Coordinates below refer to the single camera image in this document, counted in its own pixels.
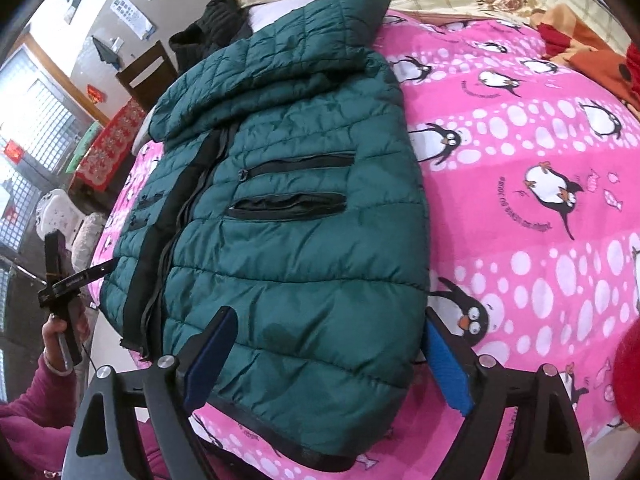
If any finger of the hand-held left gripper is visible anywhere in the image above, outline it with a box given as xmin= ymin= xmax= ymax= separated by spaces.
xmin=71 ymin=261 xmax=115 ymax=289

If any white plastic chair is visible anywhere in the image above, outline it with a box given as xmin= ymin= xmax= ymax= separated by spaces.
xmin=35 ymin=189 xmax=84 ymax=257

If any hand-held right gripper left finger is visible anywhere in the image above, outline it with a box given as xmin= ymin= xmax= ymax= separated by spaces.
xmin=62 ymin=306 xmax=238 ymax=480

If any dark wooden chair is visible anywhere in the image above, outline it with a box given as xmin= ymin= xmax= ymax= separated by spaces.
xmin=116 ymin=40 xmax=179 ymax=112

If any white wall poster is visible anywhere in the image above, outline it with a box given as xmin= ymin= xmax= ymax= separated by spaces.
xmin=111 ymin=0 xmax=156 ymax=39

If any red patterned tablecloth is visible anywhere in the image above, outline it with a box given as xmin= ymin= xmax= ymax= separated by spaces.
xmin=75 ymin=97 xmax=147 ymax=194

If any green puffer jacket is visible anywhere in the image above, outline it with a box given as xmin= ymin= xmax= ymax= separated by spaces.
xmin=99 ymin=0 xmax=432 ymax=472

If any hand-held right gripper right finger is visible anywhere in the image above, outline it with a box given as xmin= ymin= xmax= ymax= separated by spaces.
xmin=424 ymin=305 xmax=591 ymax=480

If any white garment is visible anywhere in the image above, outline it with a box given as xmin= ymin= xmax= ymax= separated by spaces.
xmin=247 ymin=0 xmax=321 ymax=31

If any red ruffled cushion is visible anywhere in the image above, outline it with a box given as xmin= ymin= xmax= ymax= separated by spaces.
xmin=612 ymin=330 xmax=640 ymax=432

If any glass block window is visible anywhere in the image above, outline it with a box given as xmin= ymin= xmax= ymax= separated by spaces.
xmin=0 ymin=35 xmax=77 ymax=253

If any black garment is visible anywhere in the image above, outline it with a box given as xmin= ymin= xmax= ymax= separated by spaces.
xmin=169 ymin=0 xmax=253 ymax=73

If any dark hanging cloth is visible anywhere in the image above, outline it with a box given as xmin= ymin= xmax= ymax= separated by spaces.
xmin=92 ymin=36 xmax=124 ymax=72

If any pink penguin blanket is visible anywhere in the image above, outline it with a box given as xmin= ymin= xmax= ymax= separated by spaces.
xmin=90 ymin=7 xmax=640 ymax=480

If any pale round cushion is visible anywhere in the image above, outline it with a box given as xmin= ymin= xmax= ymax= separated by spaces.
xmin=70 ymin=212 xmax=107 ymax=274

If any green cloth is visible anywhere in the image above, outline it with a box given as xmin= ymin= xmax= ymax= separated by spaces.
xmin=65 ymin=122 xmax=99 ymax=174

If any person's left hand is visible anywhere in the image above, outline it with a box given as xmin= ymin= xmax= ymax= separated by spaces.
xmin=41 ymin=305 xmax=92 ymax=376

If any orange red floral blanket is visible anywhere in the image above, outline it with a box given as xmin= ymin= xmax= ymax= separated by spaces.
xmin=530 ymin=2 xmax=640 ymax=112

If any person's left forearm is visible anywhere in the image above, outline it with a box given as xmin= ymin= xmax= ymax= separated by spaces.
xmin=0 ymin=357 xmax=166 ymax=480

